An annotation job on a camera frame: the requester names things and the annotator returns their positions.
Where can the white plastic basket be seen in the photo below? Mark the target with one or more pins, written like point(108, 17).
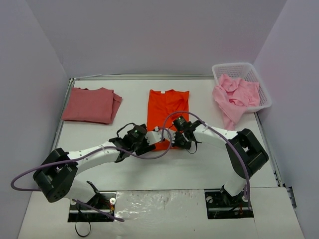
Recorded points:
point(247, 72)

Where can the orange t shirt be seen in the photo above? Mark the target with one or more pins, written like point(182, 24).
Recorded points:
point(165, 106)

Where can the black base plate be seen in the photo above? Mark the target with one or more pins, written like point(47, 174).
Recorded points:
point(79, 213)
point(221, 206)

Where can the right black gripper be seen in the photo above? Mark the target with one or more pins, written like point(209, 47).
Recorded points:
point(179, 140)

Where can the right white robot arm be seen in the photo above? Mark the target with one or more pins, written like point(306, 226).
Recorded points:
point(246, 154)

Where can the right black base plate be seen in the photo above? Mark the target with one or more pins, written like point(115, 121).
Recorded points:
point(221, 206)

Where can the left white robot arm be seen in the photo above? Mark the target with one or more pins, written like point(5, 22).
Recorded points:
point(58, 177)

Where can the dusty red folded t shirt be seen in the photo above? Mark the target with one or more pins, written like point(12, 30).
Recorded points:
point(94, 106)

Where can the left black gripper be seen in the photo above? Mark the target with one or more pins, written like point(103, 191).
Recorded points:
point(147, 147)

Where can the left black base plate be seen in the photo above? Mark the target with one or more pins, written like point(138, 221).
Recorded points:
point(79, 213)

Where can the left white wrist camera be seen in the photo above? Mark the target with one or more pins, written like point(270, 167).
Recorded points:
point(153, 137)

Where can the light pink t shirt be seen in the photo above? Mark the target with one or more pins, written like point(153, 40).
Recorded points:
point(234, 96)

